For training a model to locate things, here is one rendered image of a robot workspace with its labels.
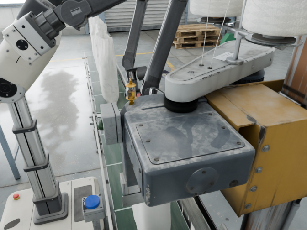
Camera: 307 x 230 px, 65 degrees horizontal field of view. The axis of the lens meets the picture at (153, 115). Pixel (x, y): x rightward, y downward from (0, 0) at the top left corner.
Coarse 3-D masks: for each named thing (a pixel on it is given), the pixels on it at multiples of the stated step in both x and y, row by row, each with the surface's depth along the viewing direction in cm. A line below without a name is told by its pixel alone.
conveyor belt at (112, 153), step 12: (108, 156) 191; (120, 156) 191; (108, 168) 179; (120, 168) 179; (120, 192) 160; (120, 204) 151; (120, 216) 144; (132, 216) 144; (180, 216) 144; (120, 228) 137; (132, 228) 137; (180, 228) 137
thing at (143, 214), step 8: (136, 208) 119; (144, 208) 108; (152, 208) 108; (160, 208) 108; (168, 208) 110; (136, 216) 121; (144, 216) 110; (152, 216) 110; (160, 216) 111; (168, 216) 112; (136, 224) 125; (144, 224) 113; (152, 224) 113; (160, 224) 114; (168, 224) 115
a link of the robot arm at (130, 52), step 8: (136, 0) 127; (144, 0) 125; (136, 8) 127; (144, 8) 127; (136, 16) 127; (136, 24) 127; (136, 32) 127; (128, 40) 128; (136, 40) 127; (128, 48) 127; (136, 48) 129; (128, 56) 127
